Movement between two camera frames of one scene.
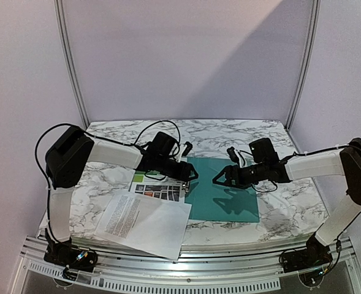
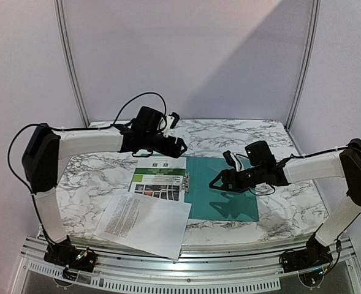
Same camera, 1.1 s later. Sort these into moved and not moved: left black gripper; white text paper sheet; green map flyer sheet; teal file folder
Moved: left black gripper
Not moved: green map flyer sheet; white text paper sheet; teal file folder
